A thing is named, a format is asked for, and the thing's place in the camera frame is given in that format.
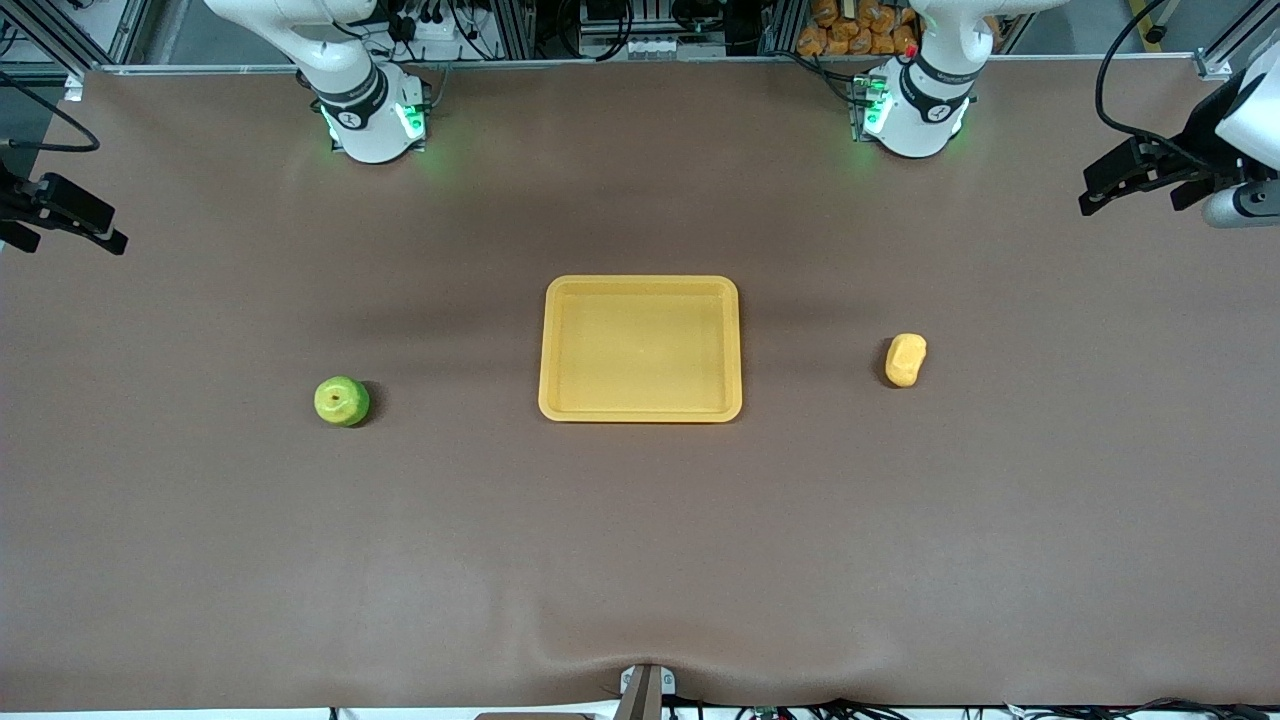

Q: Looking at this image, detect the yellow potato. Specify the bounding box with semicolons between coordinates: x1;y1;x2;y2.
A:
885;333;928;389

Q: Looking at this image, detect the green apple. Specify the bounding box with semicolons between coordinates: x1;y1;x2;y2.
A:
314;376;371;428

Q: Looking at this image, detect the yellow plastic tray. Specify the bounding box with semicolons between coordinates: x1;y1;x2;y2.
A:
538;275;743;424

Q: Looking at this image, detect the orange snack bag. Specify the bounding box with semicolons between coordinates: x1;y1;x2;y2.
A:
796;0;1003;58

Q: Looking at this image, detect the white power strip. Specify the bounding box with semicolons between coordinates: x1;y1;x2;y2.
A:
398;8;473;47

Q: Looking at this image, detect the brown table mat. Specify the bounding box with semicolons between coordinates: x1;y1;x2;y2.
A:
0;55;1280;711

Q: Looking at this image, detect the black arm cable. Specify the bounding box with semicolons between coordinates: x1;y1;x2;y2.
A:
1094;0;1216;166
0;68;102;154

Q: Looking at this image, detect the aluminium frame post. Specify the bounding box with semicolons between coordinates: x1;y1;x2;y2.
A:
0;0;151;76
1195;0;1280;81

